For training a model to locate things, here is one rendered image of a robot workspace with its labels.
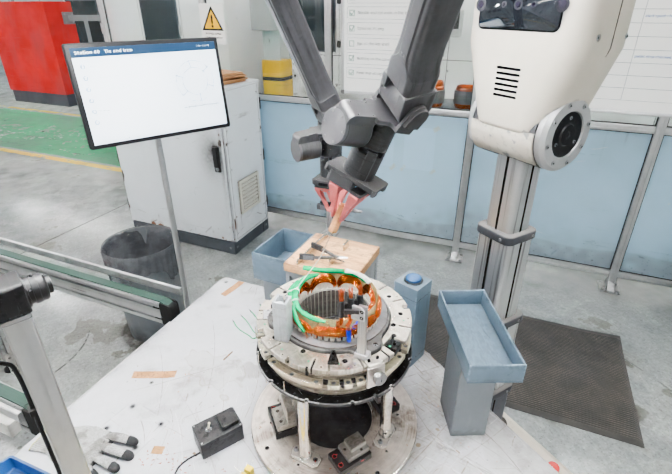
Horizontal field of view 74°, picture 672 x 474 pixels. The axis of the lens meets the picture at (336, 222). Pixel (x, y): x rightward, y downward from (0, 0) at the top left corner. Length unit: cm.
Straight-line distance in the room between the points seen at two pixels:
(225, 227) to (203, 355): 204
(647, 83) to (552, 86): 202
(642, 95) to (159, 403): 270
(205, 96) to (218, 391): 108
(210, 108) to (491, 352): 133
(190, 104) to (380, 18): 159
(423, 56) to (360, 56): 246
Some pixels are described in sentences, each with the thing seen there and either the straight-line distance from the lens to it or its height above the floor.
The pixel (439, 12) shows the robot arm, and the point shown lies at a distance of 60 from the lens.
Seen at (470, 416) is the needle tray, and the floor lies 84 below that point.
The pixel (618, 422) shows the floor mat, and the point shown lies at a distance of 249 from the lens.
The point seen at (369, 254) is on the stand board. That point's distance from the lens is 121.
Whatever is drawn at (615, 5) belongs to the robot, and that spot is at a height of 167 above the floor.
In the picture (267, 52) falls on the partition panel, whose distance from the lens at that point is 344.
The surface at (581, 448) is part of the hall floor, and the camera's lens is 233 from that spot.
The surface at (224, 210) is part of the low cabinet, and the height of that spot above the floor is 36.
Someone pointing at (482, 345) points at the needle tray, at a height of 102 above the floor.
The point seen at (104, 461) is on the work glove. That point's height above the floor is 80.
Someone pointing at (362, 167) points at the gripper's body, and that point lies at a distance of 74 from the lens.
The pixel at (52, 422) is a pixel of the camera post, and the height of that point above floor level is 119.
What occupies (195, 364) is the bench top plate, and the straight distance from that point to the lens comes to 134.
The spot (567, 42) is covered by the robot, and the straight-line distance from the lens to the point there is 95.
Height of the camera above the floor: 167
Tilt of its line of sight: 26 degrees down
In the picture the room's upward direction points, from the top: straight up
